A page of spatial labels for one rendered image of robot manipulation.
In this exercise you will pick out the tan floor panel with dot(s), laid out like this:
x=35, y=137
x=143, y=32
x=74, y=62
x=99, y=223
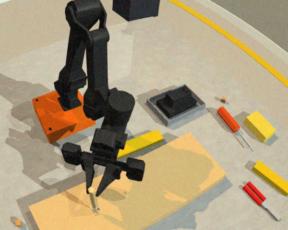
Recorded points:
x=175, y=174

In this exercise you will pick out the awl with wooden handle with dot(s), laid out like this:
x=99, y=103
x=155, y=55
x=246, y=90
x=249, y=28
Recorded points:
x=93, y=198

